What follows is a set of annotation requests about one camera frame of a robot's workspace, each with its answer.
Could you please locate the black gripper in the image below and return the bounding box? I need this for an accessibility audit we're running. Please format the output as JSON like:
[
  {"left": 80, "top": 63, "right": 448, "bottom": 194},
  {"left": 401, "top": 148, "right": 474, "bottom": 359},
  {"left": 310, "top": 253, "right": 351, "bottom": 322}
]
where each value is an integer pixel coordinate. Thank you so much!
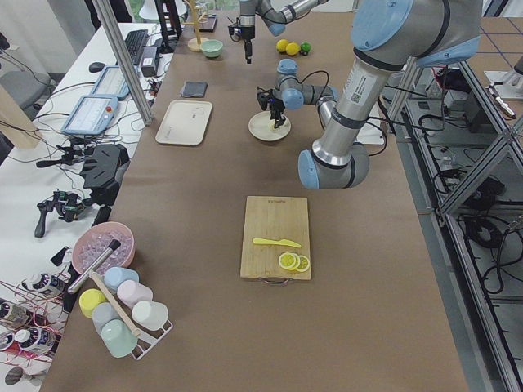
[
  {"left": 230, "top": 25, "right": 255, "bottom": 63},
  {"left": 257, "top": 87, "right": 286, "bottom": 129}
]

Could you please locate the round cream plate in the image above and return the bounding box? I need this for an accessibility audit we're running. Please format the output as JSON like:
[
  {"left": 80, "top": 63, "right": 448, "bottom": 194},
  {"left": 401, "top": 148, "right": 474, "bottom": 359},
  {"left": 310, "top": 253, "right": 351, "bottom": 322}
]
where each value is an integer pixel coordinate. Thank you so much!
[{"left": 248, "top": 111, "right": 291, "bottom": 142}]

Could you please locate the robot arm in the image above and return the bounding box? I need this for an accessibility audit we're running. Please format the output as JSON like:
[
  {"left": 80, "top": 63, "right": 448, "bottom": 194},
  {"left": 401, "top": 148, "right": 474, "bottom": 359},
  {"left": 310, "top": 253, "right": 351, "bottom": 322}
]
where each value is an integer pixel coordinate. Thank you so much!
[
  {"left": 228, "top": 0, "right": 326, "bottom": 64},
  {"left": 263, "top": 1, "right": 482, "bottom": 189}
]

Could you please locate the cream rabbit tray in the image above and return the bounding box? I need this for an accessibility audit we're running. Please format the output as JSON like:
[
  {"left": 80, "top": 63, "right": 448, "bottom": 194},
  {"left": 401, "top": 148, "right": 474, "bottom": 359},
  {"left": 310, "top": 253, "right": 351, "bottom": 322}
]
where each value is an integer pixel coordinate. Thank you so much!
[{"left": 155, "top": 100, "right": 212, "bottom": 146}]

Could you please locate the metal ice scoop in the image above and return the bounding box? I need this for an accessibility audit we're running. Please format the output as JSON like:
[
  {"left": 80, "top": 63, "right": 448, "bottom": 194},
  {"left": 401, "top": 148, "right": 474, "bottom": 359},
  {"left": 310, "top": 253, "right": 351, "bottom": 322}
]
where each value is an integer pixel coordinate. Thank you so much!
[{"left": 228, "top": 17, "right": 242, "bottom": 40}]

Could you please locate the yellow lemon far end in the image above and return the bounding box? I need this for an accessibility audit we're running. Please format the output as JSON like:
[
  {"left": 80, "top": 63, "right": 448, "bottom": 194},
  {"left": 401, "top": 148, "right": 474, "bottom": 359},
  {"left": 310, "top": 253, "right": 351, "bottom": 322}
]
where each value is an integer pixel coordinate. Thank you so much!
[{"left": 275, "top": 39, "right": 289, "bottom": 53}]

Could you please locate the mint green bowl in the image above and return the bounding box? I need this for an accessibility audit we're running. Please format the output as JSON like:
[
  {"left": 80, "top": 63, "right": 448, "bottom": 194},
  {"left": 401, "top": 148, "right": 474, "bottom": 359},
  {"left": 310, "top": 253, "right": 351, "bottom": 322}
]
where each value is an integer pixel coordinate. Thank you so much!
[{"left": 200, "top": 39, "right": 224, "bottom": 59}]

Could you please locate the yellow lemon near lime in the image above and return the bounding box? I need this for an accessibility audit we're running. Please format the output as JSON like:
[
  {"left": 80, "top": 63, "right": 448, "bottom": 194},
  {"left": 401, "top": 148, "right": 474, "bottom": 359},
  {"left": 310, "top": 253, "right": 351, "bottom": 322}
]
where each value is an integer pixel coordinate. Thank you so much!
[{"left": 284, "top": 42, "right": 300, "bottom": 56}]

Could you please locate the wooden mug tree stand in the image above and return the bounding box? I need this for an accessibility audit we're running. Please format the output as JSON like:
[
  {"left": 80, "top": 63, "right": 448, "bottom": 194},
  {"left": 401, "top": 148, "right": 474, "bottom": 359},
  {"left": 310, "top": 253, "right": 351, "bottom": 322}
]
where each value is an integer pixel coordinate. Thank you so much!
[{"left": 185, "top": 0, "right": 208, "bottom": 52}]

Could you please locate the green lime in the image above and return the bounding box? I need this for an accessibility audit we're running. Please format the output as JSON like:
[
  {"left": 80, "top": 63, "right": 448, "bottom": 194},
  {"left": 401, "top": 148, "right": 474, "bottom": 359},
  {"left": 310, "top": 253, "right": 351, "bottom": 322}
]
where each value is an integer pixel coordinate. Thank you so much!
[{"left": 300, "top": 42, "right": 311, "bottom": 56}]

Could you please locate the grey folded cloth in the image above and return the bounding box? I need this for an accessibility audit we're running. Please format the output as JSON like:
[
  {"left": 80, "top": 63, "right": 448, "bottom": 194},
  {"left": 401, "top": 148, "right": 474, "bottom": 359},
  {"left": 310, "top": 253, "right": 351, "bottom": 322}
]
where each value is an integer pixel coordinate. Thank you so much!
[{"left": 180, "top": 81, "right": 208, "bottom": 98}]

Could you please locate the wooden cutting board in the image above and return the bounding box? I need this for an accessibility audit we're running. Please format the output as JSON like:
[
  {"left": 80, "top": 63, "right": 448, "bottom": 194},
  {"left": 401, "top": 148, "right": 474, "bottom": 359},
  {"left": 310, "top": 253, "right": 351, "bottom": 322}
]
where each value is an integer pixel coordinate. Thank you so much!
[{"left": 239, "top": 196, "right": 311, "bottom": 283}]

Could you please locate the black keyboard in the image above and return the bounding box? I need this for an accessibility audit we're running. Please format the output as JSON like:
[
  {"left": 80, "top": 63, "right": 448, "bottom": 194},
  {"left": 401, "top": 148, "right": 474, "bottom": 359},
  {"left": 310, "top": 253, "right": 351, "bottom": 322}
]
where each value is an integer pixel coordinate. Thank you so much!
[{"left": 124, "top": 29, "right": 149, "bottom": 65}]

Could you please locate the yellow plastic knife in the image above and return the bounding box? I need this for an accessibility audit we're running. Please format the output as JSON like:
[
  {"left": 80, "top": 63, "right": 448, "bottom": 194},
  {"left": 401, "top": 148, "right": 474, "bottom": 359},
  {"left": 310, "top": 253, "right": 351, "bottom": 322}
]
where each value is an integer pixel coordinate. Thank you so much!
[{"left": 252, "top": 238, "right": 302, "bottom": 248}]

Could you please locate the far teach pendant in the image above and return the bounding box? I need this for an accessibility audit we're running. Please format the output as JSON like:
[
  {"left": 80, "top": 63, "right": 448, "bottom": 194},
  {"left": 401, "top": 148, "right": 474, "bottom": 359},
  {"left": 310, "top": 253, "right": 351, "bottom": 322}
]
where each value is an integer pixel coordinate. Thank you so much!
[{"left": 91, "top": 65, "right": 130, "bottom": 100}]

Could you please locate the teach pendant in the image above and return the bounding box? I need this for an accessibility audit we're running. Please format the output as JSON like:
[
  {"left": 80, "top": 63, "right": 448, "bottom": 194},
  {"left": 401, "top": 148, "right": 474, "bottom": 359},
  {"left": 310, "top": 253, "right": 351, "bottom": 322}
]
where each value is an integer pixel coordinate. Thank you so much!
[
  {"left": 61, "top": 95, "right": 118, "bottom": 136},
  {"left": 91, "top": 65, "right": 130, "bottom": 100}
]

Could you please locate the lemon slice back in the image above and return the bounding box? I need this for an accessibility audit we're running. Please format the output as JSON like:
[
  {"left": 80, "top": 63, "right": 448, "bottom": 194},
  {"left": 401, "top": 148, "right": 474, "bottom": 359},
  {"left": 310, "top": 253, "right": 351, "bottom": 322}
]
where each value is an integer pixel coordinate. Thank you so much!
[{"left": 295, "top": 255, "right": 311, "bottom": 273}]

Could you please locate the near teach pendant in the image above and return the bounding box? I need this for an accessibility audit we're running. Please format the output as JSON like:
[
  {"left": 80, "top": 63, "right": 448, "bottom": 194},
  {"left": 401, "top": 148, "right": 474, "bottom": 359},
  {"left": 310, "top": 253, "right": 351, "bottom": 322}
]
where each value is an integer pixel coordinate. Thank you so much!
[{"left": 61, "top": 95, "right": 118, "bottom": 136}]

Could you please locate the metal muddler stick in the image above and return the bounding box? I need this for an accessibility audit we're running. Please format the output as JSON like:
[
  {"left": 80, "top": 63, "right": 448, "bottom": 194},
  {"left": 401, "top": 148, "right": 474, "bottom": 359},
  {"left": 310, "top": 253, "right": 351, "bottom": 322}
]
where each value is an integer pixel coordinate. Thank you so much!
[{"left": 67, "top": 239, "right": 121, "bottom": 295}]

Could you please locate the pink bowl with ice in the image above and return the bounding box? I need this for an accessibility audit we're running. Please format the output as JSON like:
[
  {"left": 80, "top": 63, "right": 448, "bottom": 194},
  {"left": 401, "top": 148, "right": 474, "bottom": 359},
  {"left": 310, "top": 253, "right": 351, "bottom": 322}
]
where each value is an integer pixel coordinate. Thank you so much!
[{"left": 72, "top": 221, "right": 136, "bottom": 274}]

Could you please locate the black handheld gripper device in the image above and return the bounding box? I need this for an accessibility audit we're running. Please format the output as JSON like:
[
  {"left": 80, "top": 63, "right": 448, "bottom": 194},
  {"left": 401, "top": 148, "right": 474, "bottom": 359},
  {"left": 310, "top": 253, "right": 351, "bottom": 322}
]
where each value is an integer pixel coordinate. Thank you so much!
[{"left": 34, "top": 190, "right": 87, "bottom": 238}]

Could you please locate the blue cup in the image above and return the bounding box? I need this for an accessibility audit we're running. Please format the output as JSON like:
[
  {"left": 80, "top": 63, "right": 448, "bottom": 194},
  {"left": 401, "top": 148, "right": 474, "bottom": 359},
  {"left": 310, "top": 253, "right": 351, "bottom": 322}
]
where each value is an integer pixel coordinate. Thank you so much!
[{"left": 103, "top": 266, "right": 140, "bottom": 294}]

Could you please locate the pink cup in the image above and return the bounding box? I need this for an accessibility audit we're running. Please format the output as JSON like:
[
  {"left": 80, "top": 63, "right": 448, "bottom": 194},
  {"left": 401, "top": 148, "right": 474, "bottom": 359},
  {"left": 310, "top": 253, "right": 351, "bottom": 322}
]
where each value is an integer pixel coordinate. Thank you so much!
[{"left": 117, "top": 279, "right": 153, "bottom": 308}]

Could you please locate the white cup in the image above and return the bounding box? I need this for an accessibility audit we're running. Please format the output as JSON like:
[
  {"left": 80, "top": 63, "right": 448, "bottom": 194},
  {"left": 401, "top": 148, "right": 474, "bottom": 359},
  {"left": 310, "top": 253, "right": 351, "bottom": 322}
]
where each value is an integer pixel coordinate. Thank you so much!
[{"left": 132, "top": 301, "right": 168, "bottom": 331}]

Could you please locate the yellow cup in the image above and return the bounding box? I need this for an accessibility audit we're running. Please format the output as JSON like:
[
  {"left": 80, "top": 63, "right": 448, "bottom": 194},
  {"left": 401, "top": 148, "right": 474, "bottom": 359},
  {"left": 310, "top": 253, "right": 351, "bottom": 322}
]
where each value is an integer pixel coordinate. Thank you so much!
[{"left": 78, "top": 288, "right": 107, "bottom": 319}]

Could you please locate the grey cup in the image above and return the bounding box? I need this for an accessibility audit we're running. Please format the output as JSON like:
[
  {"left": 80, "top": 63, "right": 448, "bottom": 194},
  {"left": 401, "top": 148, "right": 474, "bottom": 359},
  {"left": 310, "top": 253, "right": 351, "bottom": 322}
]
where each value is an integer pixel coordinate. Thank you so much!
[{"left": 92, "top": 302, "right": 120, "bottom": 336}]

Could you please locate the mint green cup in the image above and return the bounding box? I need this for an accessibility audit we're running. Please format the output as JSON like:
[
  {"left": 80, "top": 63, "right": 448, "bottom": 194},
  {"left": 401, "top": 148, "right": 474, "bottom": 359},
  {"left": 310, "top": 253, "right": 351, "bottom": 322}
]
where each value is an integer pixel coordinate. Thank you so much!
[{"left": 101, "top": 319, "right": 138, "bottom": 358}]

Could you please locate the white cup rack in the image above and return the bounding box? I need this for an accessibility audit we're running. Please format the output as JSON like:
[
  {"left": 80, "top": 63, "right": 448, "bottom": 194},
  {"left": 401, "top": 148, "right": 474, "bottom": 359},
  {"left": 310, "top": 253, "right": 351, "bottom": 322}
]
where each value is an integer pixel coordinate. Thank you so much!
[{"left": 131, "top": 319, "right": 174, "bottom": 360}]

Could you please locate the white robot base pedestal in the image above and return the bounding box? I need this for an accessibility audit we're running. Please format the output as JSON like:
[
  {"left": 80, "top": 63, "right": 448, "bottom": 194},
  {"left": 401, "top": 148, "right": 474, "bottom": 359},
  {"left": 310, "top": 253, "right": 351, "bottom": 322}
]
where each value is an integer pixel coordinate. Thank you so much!
[{"left": 322, "top": 0, "right": 409, "bottom": 145}]

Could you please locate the aluminium frame post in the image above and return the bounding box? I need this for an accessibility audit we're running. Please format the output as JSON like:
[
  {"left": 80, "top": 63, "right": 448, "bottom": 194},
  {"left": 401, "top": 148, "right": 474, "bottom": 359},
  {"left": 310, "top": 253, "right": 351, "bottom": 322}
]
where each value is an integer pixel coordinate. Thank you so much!
[{"left": 92, "top": 0, "right": 153, "bottom": 126}]

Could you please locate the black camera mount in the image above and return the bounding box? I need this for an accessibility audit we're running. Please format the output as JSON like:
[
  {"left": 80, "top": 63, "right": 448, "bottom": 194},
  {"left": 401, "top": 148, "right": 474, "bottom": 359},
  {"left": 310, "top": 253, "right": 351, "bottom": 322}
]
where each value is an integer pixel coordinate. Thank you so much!
[{"left": 80, "top": 144, "right": 130, "bottom": 206}]

